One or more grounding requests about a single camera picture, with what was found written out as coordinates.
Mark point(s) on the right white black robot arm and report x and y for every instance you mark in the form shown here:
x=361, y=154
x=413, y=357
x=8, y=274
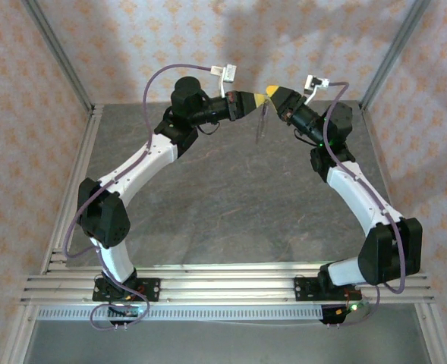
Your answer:
x=354, y=206

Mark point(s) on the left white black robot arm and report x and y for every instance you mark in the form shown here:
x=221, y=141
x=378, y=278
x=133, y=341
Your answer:
x=139, y=167

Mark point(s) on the wide aluminium base beam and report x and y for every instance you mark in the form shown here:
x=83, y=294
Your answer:
x=227, y=288

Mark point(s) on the small electronics board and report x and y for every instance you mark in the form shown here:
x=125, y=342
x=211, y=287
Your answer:
x=128, y=311
x=335, y=314

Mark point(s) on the grey metal lower panel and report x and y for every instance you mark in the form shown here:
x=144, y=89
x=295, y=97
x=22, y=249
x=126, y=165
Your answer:
x=227, y=345

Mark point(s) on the thin aluminium side rail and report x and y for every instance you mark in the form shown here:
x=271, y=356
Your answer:
x=370, y=132

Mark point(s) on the aluminium corner post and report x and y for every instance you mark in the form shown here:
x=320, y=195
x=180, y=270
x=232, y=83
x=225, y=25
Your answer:
x=394, y=53
x=59, y=53

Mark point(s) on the double aluminium side rail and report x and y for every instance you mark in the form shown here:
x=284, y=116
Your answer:
x=82, y=159

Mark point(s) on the aluminium table edge rail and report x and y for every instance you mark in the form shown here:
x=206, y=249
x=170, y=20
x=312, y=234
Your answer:
x=227, y=268

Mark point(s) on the aluminium frame leg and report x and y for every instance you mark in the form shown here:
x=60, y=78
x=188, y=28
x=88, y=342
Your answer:
x=432, y=333
x=21, y=333

